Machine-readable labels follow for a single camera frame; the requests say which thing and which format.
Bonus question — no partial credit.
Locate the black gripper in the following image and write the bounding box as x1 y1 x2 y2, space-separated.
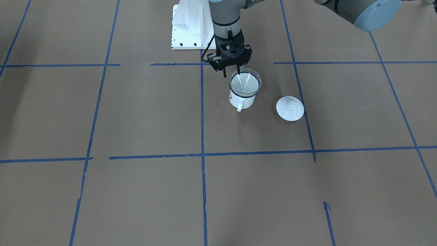
206 30 252 78

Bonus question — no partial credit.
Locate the clear plastic funnel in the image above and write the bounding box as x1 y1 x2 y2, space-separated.
229 68 262 98

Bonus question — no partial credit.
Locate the white mug lid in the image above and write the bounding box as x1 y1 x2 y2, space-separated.
276 96 305 121

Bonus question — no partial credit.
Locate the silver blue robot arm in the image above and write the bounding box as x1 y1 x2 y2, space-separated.
202 0 401 77

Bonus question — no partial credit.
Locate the white enamel mug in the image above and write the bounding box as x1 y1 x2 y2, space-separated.
228 90 257 112

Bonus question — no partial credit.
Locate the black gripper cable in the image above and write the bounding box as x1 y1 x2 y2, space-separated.
201 34 219 63

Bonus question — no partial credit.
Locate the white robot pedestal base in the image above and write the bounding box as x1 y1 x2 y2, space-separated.
171 0 214 50

